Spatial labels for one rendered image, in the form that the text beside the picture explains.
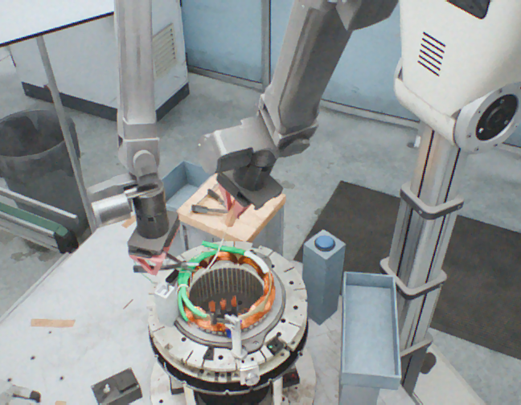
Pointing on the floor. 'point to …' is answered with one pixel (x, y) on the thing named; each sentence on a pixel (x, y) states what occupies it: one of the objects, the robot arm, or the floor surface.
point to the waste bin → (51, 190)
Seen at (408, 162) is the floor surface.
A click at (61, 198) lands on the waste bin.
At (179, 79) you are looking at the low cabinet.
